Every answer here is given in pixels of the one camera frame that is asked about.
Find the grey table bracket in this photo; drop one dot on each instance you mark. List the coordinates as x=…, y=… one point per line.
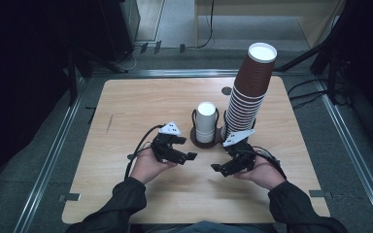
x=319, y=194

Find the light wooden shelf frame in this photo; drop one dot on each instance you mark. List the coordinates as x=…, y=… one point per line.
x=317, y=29

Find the dark double cup holder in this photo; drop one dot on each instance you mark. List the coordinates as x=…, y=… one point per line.
x=204, y=145

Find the metal floor rail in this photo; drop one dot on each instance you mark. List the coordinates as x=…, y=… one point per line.
x=353, y=152
x=48, y=165

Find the dark round table grommet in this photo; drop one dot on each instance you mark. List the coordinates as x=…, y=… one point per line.
x=226, y=91

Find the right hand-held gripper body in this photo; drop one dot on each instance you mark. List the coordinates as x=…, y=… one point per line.
x=244, y=157

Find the black tripod stand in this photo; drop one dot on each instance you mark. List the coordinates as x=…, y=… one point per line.
x=304, y=56

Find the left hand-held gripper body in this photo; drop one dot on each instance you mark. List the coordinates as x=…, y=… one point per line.
x=162, y=145

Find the person's left hand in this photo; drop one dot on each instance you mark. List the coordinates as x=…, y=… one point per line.
x=147, y=166

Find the person's right hand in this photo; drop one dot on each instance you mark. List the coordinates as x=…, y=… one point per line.
x=265, y=173

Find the stack of brown paper cups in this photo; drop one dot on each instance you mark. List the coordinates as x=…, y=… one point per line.
x=252, y=81

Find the black cabinet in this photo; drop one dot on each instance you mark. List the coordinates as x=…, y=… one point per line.
x=119, y=26

